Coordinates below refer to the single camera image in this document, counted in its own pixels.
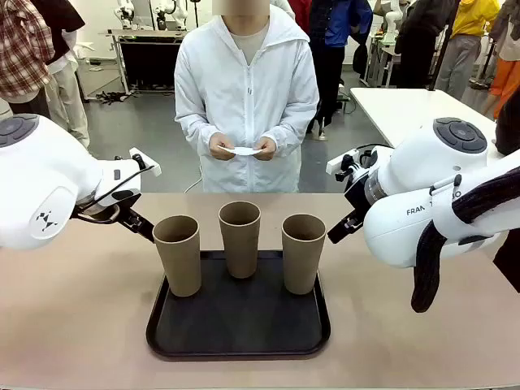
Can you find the person's right forearm white sleeve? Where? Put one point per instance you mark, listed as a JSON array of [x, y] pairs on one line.
[[195, 130]]

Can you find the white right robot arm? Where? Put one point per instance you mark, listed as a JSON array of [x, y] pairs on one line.
[[422, 162]]

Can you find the black vertical pole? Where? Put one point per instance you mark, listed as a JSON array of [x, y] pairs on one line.
[[443, 44]]

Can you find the tall brown cup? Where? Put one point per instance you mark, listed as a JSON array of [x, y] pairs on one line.
[[301, 260], [180, 260], [240, 248]]

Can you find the black plastic tray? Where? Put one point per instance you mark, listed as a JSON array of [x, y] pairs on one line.
[[243, 317]]

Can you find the person in white jacket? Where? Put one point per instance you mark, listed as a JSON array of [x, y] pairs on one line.
[[243, 93]]

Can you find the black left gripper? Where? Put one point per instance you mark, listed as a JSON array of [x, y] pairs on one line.
[[122, 196]]

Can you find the person in dark jacket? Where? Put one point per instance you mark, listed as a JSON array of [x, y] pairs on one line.
[[422, 44]]

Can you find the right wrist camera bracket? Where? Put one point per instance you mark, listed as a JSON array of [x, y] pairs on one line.
[[343, 160]]

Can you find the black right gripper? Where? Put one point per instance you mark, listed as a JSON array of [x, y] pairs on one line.
[[359, 189]]

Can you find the white side table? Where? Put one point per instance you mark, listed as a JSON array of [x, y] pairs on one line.
[[386, 107]]

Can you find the person in yellow jacket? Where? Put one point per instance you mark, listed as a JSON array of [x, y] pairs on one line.
[[467, 40]]

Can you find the person's left forearm white sleeve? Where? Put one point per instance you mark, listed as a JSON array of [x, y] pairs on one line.
[[296, 130]]

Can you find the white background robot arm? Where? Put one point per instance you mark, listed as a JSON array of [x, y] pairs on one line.
[[174, 12], [124, 12], [391, 20]]

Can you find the grey workbench with black panel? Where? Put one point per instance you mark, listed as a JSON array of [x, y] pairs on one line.
[[150, 57]]

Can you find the white paper doily coaster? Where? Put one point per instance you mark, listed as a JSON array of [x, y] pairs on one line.
[[243, 151]]

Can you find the person in cream trousers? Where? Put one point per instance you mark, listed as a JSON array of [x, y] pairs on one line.
[[65, 81]]

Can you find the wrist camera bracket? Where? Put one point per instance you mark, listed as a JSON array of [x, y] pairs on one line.
[[148, 164], [343, 160]]

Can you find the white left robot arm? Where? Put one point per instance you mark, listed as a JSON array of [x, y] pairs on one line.
[[44, 174]]

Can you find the person in plaid shirt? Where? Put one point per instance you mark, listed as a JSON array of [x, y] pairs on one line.
[[20, 48]]

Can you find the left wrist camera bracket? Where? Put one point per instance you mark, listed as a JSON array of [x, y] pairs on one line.
[[148, 164]]

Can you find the person in blue shirt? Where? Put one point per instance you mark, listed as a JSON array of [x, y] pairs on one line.
[[339, 28]]

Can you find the person's left hand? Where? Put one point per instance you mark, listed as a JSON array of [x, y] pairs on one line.
[[268, 149]]

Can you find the person in orange trousers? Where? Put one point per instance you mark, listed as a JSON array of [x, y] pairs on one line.
[[505, 77]]

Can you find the person's right hand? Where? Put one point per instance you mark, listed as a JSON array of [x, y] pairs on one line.
[[219, 148]]

